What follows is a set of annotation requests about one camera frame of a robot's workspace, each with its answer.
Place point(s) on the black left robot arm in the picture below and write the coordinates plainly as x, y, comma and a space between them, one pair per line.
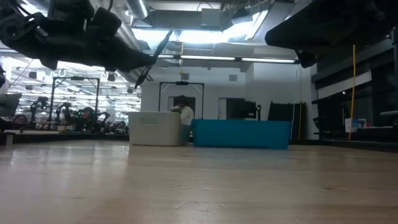
18, 31

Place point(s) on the black background robot arm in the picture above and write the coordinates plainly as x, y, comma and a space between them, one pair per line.
63, 107
38, 102

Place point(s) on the black shelving unit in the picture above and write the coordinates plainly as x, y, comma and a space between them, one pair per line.
382, 102

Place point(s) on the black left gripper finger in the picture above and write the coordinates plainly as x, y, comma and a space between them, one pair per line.
130, 57

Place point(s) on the blue and white sign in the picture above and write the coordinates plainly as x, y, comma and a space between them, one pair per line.
353, 126

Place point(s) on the silver ceiling duct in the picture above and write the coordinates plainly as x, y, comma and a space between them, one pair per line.
136, 7

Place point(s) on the person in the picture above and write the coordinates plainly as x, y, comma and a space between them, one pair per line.
20, 119
85, 119
186, 113

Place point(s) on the black pen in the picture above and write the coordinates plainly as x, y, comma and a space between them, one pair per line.
161, 46

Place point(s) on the black monitor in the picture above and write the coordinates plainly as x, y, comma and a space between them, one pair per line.
241, 109

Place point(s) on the black background rig frame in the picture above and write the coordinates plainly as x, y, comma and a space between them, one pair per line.
182, 83
74, 78

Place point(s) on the long ceiling light strip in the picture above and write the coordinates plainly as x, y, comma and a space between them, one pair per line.
217, 58

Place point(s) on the white plastic bin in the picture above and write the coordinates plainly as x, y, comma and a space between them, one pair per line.
155, 130

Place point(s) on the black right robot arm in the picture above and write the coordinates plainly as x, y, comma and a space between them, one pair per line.
326, 25

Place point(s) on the black standing panels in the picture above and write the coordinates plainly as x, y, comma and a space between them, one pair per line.
280, 118

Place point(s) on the dark monitor screen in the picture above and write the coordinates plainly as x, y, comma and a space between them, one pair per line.
9, 104

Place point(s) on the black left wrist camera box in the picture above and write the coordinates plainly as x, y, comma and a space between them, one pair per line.
105, 21

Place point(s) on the blue plastic tray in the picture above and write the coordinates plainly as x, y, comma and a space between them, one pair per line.
242, 133

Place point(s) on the green background plant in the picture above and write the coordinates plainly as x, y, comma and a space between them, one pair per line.
174, 109

